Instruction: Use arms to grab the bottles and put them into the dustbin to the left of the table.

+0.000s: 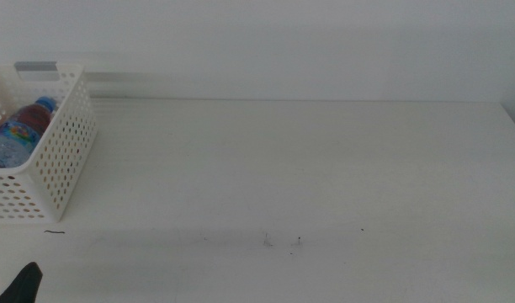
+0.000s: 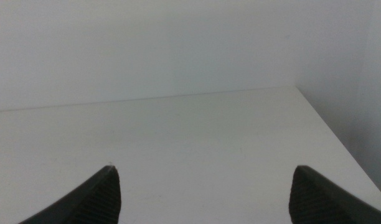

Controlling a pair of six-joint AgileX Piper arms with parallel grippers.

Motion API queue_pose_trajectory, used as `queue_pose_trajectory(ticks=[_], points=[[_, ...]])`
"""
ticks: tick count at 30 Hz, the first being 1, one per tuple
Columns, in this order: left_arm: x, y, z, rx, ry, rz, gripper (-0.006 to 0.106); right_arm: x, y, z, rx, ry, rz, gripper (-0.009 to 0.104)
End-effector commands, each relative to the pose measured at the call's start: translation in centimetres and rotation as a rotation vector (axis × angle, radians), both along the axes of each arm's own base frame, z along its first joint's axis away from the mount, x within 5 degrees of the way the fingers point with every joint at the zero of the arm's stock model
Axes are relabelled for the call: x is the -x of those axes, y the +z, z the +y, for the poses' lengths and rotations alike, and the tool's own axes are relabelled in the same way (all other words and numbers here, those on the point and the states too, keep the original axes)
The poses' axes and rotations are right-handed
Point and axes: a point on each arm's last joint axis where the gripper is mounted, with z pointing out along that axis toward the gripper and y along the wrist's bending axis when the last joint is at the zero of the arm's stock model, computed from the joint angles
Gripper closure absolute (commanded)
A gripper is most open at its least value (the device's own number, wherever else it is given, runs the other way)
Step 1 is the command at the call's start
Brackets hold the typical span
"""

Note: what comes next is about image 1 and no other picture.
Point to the white perforated plastic basket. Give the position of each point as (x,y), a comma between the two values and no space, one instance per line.
(57,212)

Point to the clear water bottle blue cap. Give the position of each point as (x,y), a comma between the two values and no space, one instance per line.
(13,139)

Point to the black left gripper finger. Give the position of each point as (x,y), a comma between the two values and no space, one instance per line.
(24,286)

